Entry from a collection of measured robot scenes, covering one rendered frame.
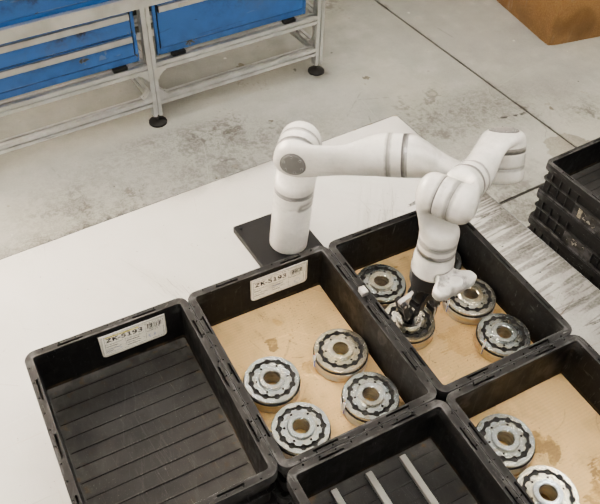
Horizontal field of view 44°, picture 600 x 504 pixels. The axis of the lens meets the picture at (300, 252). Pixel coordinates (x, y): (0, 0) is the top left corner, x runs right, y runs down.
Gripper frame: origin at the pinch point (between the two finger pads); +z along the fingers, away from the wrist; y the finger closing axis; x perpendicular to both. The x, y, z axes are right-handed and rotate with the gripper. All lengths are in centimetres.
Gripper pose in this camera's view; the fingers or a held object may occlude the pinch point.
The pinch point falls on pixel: (420, 316)
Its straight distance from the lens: 148.1
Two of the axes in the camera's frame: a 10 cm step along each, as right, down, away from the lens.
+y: -8.5, 3.7, -3.8
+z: -0.2, 6.9, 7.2
